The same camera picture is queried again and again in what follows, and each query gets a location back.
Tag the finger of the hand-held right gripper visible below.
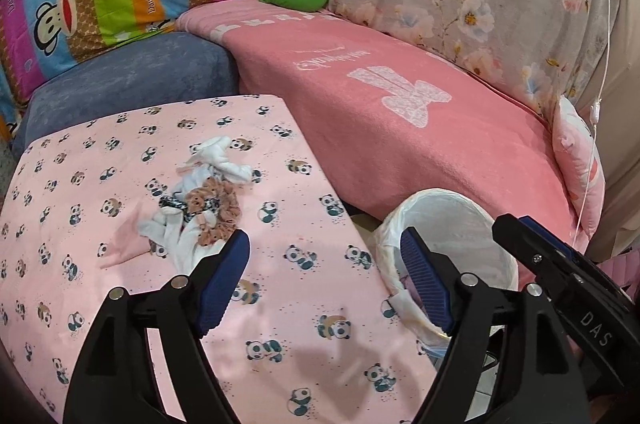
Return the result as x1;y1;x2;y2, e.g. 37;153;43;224
520;217;616;280
492;214;571;285

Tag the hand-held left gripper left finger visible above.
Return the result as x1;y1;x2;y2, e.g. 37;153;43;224
62;229;251;424

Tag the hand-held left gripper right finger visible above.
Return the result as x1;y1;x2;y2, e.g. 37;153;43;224
400;227;586;424

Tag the round bin with white liner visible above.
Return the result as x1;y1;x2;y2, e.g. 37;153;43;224
374;188;521;350

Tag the white bundled sock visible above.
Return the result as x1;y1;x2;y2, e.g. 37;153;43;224
140;209;226;272

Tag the pink padded chair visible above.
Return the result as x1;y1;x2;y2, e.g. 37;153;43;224
597;249;640;295

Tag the pink panda-print cloth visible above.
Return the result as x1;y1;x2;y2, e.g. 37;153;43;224
0;93;453;424

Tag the small pink pillow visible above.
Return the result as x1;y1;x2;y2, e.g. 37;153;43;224
552;97;606;237

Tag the black and white scrunchie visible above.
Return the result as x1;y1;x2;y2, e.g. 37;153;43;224
157;194;193;222

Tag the pink and white cloth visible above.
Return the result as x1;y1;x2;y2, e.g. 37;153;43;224
97;219;156;269

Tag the white crumpled cloth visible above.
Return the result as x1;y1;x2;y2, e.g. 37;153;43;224
177;135;256;185

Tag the pink blanket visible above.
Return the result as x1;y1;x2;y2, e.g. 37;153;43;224
175;0;598;290

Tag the blue-grey sofa cushion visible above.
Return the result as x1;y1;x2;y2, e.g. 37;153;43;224
10;32;241;160

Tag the thin white cable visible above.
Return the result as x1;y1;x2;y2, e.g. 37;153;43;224
575;0;616;250

